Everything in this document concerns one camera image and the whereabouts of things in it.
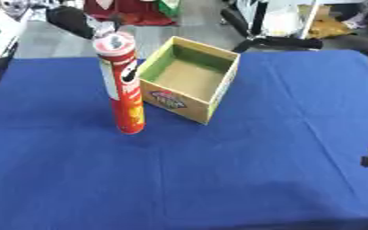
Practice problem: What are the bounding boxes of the tan cardboard box green inside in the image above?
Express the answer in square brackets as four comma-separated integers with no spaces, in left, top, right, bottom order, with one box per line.
[135,35,242,126]

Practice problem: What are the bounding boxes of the yellow crumpled cloth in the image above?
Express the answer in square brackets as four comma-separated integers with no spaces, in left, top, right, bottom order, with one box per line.
[303,13,354,40]

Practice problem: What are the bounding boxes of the black office chair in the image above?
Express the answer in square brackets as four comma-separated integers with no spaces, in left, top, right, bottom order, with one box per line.
[218,0,326,54]

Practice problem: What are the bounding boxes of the red cylindrical chips can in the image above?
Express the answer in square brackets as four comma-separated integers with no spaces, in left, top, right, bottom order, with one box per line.
[91,31,146,135]

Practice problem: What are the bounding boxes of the red cloth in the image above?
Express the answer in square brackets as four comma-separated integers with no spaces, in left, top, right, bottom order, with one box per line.
[82,0,180,27]

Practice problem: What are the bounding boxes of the black bag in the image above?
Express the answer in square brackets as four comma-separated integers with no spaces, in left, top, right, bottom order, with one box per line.
[44,5,98,40]

